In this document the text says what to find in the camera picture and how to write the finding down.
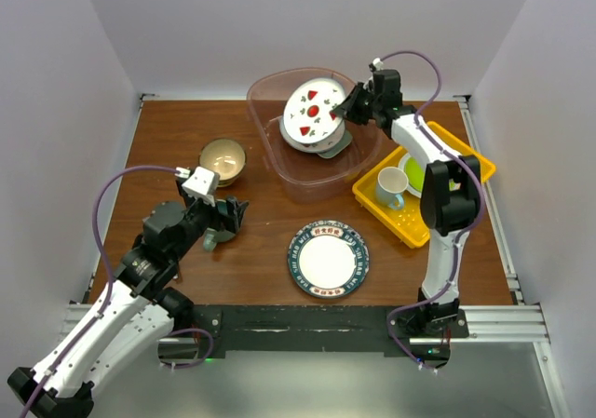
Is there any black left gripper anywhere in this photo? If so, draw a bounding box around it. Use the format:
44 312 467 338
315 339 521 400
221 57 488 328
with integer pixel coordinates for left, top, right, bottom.
170 178 247 261

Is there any light blue white mug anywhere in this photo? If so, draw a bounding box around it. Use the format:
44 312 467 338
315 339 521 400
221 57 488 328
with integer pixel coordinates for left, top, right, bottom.
374 167 409 210

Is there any white rimmed plate under green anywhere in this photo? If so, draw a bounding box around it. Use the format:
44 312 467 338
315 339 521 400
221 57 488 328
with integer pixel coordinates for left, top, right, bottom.
398 155 427 198

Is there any pale green divided dish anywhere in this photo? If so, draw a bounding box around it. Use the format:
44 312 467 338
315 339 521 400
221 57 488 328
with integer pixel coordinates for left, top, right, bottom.
318 129 352 159

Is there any green rimmed lettered plate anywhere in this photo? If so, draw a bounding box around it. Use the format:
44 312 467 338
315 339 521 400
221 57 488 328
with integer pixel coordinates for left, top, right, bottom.
287 220 370 299

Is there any watermelon pattern plate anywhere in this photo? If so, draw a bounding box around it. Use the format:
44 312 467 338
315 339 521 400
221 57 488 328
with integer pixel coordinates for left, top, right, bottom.
283 77 345 145
278 117 345 155

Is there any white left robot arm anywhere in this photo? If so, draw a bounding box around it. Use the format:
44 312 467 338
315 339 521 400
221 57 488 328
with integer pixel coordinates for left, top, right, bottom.
7 196 249 417

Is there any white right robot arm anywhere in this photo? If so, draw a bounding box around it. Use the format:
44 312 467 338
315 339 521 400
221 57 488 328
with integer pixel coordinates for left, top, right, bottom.
332 70 484 337

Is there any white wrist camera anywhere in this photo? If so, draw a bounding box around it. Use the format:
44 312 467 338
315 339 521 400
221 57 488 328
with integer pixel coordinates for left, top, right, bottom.
175 167 220 207
369 58 385 74

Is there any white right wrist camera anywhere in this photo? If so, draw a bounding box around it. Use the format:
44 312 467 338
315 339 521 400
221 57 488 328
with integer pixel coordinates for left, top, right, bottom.
369 58 385 74

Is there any beige ceramic bowl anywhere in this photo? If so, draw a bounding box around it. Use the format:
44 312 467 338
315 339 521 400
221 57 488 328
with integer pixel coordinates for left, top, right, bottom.
198 138 247 187

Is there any yellow plastic tray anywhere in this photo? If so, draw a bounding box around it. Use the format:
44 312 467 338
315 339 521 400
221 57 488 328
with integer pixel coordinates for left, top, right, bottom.
352 122 496 249

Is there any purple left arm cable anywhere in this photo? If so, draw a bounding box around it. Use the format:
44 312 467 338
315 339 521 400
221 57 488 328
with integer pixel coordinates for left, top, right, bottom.
18 165 187 418

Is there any teal ceramic mug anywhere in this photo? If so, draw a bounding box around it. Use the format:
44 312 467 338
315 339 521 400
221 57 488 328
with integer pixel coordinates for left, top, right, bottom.
203 201 238 252

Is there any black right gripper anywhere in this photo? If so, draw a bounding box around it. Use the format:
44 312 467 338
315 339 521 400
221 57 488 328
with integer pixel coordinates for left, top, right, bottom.
332 82 381 126

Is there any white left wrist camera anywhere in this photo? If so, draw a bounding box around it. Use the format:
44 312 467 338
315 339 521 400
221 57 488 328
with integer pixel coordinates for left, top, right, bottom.
175 167 220 207

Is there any black mounting base plate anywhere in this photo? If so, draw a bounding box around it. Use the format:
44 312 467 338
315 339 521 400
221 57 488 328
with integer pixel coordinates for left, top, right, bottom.
157 305 469 364

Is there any clear pink plastic bin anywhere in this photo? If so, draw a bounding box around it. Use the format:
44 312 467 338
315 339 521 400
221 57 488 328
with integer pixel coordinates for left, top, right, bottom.
247 68 382 203

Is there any lime green plate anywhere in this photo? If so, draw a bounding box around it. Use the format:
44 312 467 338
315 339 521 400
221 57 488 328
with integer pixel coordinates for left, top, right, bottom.
404 155 425 192

